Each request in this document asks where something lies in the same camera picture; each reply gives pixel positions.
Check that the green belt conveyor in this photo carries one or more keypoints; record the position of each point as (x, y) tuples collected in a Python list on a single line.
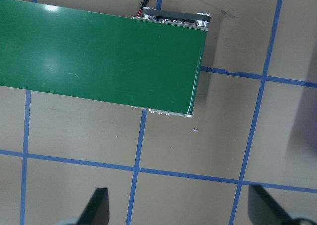
[(99, 56)]

